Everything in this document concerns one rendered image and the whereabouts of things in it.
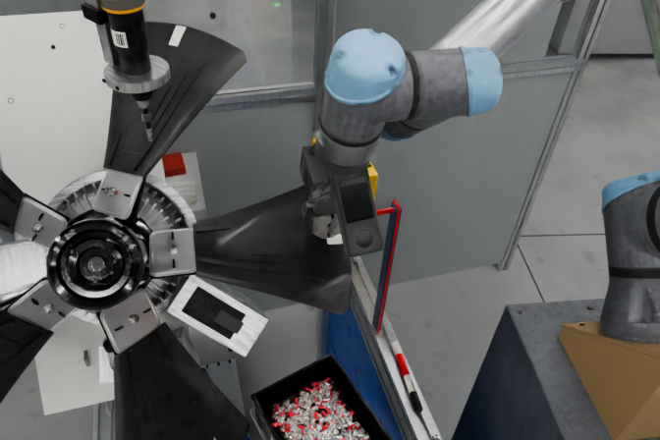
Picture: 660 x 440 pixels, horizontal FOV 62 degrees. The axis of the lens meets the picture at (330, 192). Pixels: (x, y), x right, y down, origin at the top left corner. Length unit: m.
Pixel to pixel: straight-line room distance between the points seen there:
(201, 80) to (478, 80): 0.39
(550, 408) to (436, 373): 1.20
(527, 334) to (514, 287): 1.46
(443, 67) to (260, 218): 0.39
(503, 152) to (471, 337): 0.73
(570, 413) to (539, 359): 0.09
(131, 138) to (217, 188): 0.88
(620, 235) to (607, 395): 0.23
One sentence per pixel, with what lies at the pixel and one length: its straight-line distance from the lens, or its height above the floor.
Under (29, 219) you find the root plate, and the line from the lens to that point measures 0.85.
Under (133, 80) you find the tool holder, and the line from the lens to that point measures 0.64.
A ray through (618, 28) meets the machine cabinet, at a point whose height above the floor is 0.24.
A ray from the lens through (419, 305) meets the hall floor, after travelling 2.28.
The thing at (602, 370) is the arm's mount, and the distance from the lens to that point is 0.93.
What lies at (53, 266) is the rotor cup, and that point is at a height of 1.23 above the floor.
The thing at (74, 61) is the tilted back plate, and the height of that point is 1.30.
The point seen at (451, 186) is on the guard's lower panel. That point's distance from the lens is 1.99.
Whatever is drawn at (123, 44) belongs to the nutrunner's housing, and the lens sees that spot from 0.63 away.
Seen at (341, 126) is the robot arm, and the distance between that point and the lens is 0.59.
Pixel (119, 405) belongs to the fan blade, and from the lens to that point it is 0.83.
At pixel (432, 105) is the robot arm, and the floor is 1.47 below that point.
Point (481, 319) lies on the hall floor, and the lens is 2.31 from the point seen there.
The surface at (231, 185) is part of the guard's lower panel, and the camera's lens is 1.68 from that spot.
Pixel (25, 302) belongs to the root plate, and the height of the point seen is 1.17.
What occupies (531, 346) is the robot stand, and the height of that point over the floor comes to 1.00.
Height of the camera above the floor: 1.77
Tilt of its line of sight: 41 degrees down
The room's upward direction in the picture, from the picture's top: 3 degrees clockwise
